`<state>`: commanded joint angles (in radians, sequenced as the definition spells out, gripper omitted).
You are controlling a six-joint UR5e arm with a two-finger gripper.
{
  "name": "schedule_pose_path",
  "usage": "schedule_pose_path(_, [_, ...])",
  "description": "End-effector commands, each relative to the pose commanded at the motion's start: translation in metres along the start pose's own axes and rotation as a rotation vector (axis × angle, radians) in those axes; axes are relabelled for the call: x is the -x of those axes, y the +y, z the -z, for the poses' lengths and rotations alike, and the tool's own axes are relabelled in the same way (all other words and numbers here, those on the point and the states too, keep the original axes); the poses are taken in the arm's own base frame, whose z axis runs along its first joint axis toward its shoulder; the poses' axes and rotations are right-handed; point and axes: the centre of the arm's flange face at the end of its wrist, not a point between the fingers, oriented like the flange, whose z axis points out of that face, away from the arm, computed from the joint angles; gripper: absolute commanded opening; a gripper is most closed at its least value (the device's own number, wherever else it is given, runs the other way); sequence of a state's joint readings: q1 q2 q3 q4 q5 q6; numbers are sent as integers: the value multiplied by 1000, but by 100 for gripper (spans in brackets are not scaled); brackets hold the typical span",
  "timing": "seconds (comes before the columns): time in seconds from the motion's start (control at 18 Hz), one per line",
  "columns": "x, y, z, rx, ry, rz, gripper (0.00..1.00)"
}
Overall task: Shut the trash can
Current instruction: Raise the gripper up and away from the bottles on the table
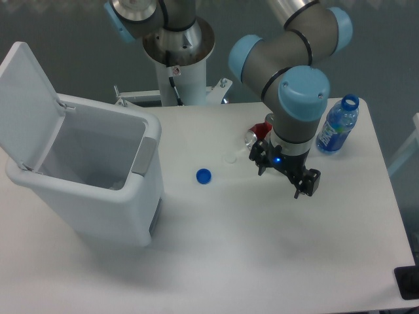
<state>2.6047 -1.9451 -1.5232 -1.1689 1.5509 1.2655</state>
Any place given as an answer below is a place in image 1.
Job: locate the white trash can body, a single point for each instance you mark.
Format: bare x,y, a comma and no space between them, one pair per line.
102,175

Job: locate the white frame at right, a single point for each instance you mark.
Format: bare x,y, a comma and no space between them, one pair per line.
405,151

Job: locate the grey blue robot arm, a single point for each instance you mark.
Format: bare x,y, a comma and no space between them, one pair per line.
279,71

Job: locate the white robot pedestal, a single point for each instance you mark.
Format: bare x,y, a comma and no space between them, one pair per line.
180,59

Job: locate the white trash can lid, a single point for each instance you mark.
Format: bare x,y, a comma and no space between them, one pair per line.
31,111

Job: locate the blue plastic bottle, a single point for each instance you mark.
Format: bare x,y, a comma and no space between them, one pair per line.
339,122

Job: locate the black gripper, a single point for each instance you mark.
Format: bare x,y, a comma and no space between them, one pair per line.
306,181

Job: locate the blue bottle cap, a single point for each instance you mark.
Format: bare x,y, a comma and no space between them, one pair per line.
203,176

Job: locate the crushed red soda can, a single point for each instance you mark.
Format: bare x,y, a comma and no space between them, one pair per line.
259,131

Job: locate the black device at edge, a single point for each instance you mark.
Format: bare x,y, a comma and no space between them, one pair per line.
407,281

